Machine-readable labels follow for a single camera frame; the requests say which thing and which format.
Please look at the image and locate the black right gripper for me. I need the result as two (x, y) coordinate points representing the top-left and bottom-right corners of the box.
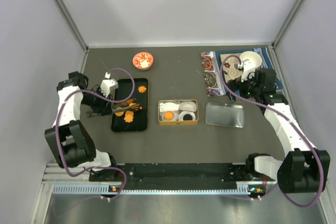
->
(226, 70), (261, 103)

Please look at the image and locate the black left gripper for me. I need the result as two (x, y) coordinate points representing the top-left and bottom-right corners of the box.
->
(81, 87), (113, 116)

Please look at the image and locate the orange fish cookie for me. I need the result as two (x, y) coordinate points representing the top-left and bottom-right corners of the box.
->
(129, 103), (142, 111)

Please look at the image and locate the orange figure cookie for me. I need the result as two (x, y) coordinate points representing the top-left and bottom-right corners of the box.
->
(124, 111), (134, 123)

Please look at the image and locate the silver tin lid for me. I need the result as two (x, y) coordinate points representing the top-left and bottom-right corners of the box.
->
(205, 102), (245, 128)

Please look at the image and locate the orange star flower cookie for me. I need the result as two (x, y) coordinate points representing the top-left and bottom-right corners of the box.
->
(163, 111), (177, 121)

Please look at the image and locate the black round cookie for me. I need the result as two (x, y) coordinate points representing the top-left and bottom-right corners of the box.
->
(182, 113), (193, 121)

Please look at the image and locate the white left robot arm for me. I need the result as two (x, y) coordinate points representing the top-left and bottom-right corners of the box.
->
(44, 71), (141, 180)

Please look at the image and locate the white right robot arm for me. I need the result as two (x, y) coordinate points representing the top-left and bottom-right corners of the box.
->
(227, 68), (330, 194)

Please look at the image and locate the orange flower cookie top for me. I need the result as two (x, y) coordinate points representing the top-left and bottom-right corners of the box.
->
(138, 86), (147, 93)

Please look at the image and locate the orange round cookie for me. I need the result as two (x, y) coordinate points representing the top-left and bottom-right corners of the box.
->
(115, 111), (124, 117)

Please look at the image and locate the black rectangular tray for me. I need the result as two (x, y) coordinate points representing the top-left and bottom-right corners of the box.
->
(111, 78), (149, 133)

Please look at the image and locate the wooden puzzle board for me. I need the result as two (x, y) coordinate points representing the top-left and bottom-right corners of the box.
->
(220, 53), (243, 83)

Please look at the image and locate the yellow cookie tin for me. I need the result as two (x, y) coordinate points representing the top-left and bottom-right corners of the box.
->
(157, 99), (199, 126)

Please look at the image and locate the white paper cup top-left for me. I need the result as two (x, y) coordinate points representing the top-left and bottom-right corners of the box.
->
(159, 102), (180, 113)

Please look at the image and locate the patterned cloth mat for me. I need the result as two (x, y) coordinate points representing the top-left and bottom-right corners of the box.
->
(201, 47), (283, 97)

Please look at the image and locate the red patterned small bowl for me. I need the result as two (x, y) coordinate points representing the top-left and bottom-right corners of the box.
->
(132, 52), (154, 70)

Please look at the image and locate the white paper cup top-right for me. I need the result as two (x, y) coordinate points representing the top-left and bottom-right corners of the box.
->
(179, 101), (197, 112)

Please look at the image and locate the white bowl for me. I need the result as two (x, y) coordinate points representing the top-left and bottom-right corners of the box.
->
(239, 51), (263, 68)

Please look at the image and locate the white paper cup bottom-right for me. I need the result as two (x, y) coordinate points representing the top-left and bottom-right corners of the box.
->
(178, 111), (196, 121)

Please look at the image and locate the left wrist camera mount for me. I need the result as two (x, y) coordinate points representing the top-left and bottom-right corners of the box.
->
(100, 72), (119, 98)

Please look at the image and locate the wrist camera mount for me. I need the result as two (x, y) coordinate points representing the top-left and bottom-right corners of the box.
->
(238, 59), (259, 82)
(100, 72), (119, 98)

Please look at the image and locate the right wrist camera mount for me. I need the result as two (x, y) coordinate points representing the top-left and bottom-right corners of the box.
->
(238, 59), (259, 82)

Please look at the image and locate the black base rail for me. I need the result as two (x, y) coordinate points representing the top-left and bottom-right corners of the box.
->
(89, 163), (263, 190)

